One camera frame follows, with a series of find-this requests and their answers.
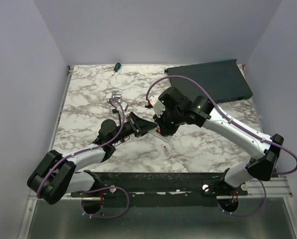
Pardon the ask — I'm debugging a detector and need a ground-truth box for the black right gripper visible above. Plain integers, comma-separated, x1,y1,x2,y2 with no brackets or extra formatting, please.
152,106,183,136

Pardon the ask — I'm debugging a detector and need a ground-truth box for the black cable connector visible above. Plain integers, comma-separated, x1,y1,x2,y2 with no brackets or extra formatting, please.
112,108,121,117

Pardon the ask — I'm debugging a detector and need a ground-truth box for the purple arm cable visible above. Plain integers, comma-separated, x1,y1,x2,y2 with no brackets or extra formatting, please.
146,76,297,217
36,99,127,199

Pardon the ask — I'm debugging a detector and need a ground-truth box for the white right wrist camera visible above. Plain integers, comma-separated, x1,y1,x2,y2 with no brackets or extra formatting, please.
146,96,166,119

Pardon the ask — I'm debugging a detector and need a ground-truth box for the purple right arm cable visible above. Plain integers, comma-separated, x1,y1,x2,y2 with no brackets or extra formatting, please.
146,76,297,217

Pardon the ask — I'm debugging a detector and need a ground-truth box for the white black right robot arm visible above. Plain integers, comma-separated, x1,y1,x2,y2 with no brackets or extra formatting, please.
148,87,284,195

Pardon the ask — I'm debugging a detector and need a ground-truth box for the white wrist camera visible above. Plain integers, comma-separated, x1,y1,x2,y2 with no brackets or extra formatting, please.
118,102,128,114
146,96,166,119

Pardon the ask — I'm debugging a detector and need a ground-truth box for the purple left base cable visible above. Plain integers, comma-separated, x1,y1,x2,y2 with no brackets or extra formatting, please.
81,187,131,220

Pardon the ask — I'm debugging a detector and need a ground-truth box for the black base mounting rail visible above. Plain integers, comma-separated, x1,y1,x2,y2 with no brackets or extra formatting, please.
77,170,238,208

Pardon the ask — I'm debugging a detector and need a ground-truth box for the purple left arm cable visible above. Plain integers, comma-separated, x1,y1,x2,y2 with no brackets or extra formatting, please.
36,99,127,199

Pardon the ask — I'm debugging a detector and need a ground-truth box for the green handled screwdriver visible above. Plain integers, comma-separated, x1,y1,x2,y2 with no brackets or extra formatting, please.
112,62,122,75

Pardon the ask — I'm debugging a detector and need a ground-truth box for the silver metal bracket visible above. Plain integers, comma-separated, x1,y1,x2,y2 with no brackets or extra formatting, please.
107,91,122,103

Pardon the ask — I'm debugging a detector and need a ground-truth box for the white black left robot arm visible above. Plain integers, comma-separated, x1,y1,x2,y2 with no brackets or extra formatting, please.
27,113,157,205

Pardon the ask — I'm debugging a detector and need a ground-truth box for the dark flat network switch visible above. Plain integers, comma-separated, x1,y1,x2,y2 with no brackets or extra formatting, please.
164,59,253,104

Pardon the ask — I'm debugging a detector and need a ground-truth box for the aluminium front rail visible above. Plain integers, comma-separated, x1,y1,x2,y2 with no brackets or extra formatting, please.
31,176,293,200

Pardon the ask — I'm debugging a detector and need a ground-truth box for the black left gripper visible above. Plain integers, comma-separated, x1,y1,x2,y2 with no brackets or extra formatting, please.
111,112,157,145

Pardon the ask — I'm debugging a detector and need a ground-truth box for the aluminium rail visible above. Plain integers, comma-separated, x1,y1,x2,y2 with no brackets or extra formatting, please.
42,65,75,159
31,176,293,200

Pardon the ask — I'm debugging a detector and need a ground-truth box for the aluminium left side rail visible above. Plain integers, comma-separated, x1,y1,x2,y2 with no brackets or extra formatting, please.
42,65,75,159

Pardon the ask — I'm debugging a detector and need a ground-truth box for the white remote control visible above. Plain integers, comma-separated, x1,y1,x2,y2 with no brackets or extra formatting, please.
148,127,172,143

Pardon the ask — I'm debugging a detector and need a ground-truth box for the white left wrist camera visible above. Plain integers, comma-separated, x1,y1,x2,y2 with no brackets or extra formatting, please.
118,102,128,114

